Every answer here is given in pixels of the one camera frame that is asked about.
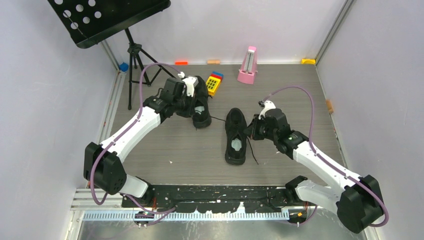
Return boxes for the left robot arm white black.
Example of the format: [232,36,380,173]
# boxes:
[83,76,204,207]

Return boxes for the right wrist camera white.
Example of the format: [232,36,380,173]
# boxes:
[258,100,276,120]

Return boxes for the tan wooden block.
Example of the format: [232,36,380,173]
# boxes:
[207,59,221,65]

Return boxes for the brown block right edge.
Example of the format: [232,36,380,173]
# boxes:
[325,99,334,115]

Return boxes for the black shoelace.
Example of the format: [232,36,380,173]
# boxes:
[210,115,260,166]

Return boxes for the black shoe tied left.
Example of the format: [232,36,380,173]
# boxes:
[191,75,212,129]

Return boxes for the black shoe with laces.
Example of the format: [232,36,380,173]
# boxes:
[224,107,248,166]

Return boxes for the blue block in corner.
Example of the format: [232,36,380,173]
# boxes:
[119,62,129,73]

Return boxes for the pink metronome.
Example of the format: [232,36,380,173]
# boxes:
[237,46,258,85]

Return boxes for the yellow toy block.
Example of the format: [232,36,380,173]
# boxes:
[205,75,222,97]

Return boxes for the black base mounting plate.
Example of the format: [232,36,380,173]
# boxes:
[121,185,306,214]

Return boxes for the yellow block in corner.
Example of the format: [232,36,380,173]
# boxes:
[300,58,316,65]

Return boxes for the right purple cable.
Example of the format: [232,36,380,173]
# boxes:
[259,85,390,229]

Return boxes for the black music stand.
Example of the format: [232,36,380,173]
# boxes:
[47,0,183,111]

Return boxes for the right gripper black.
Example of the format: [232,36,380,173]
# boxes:
[244,113,278,141]

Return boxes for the orange block at wall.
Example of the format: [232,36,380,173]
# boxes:
[174,61,188,66]

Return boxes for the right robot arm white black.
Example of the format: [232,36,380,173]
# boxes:
[244,108,388,234]

